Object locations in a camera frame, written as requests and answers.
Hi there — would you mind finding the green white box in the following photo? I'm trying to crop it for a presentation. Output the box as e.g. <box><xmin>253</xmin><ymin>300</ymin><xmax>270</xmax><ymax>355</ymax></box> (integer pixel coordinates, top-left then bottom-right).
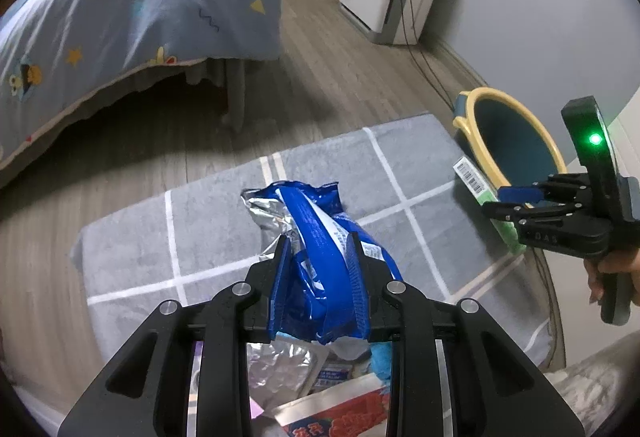
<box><xmin>452</xmin><ymin>157</ymin><xmax>526</xmax><ymax>255</ymax></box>

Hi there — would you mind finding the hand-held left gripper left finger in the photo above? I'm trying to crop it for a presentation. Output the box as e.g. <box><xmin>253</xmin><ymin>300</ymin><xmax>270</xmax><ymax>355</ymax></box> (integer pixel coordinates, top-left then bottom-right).
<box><xmin>57</xmin><ymin>234</ymin><xmax>291</xmax><ymax>437</ymax></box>

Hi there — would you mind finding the person's right hand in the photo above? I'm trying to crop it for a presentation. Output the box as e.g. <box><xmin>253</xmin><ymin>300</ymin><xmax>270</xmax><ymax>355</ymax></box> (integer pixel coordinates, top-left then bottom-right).
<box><xmin>584</xmin><ymin>247</ymin><xmax>640</xmax><ymax>308</ymax></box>

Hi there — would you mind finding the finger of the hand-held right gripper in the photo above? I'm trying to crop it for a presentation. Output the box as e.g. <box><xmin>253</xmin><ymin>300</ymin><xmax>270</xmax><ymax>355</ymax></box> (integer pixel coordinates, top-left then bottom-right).
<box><xmin>482</xmin><ymin>201</ymin><xmax>603</xmax><ymax>233</ymax></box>
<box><xmin>497</xmin><ymin>173</ymin><xmax>592</xmax><ymax>208</ymax></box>

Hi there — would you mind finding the blue snack packet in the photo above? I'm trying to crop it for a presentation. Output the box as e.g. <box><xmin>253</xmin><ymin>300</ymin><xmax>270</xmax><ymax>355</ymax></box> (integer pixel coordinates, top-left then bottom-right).
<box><xmin>241</xmin><ymin>181</ymin><xmax>405</xmax><ymax>345</ymax></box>

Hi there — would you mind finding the grey checked mat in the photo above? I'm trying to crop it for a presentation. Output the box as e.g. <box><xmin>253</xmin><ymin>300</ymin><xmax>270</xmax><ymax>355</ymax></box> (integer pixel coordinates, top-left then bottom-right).
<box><xmin>70</xmin><ymin>113</ymin><xmax>568</xmax><ymax>370</ymax></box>

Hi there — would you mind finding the red white packet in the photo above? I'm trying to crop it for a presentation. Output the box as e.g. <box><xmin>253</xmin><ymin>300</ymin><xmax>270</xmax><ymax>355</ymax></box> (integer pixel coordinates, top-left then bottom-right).
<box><xmin>272</xmin><ymin>372</ymin><xmax>393</xmax><ymax>437</ymax></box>

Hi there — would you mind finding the bed with blue patterned blanket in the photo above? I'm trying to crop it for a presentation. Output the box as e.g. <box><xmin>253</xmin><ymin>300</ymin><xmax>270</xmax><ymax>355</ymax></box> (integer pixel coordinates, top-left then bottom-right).
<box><xmin>0</xmin><ymin>0</ymin><xmax>286</xmax><ymax>190</ymax></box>

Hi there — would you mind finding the white blue labelled packet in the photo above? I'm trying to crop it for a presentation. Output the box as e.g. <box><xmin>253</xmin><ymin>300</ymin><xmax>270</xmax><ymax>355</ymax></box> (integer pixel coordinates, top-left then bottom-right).
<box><xmin>310</xmin><ymin>357</ymin><xmax>363</xmax><ymax>398</ymax></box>

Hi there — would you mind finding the black cable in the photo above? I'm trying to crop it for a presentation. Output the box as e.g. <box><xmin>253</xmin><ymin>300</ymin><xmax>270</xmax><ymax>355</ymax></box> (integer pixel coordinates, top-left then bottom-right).
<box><xmin>382</xmin><ymin>0</ymin><xmax>453</xmax><ymax>108</ymax></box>

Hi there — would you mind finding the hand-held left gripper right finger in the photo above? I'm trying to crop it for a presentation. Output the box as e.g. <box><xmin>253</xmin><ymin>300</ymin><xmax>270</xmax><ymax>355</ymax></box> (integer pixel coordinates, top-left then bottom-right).
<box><xmin>347</xmin><ymin>232</ymin><xmax>586</xmax><ymax>437</ymax></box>

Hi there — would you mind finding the silver foil packet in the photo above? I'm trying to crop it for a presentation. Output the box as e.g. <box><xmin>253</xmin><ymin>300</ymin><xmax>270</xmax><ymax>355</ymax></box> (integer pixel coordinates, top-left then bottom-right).
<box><xmin>245</xmin><ymin>337</ymin><xmax>326</xmax><ymax>405</ymax></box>

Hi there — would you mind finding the yellow-rimmed teal bin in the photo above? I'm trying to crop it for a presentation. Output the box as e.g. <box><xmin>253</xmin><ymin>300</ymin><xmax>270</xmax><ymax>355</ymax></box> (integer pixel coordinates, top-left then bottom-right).
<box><xmin>452</xmin><ymin>87</ymin><xmax>568</xmax><ymax>198</ymax></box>

